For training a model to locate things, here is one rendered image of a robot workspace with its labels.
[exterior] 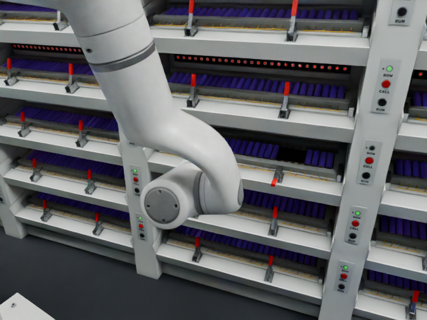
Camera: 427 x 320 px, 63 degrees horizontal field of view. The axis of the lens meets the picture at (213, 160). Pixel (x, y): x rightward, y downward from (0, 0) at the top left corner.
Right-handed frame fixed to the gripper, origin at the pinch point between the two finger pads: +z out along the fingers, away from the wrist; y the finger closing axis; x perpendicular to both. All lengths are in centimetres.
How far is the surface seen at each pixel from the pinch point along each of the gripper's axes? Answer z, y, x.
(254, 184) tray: 19.8, -7.6, 9.0
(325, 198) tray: 18.6, -27.8, 8.3
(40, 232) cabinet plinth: 41, 87, 59
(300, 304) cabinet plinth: 33, -29, 52
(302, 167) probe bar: 21.9, -20.2, 1.7
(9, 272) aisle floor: 21, 84, 67
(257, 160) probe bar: 22.7, -7.0, 2.5
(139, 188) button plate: 24.1, 31.5, 20.5
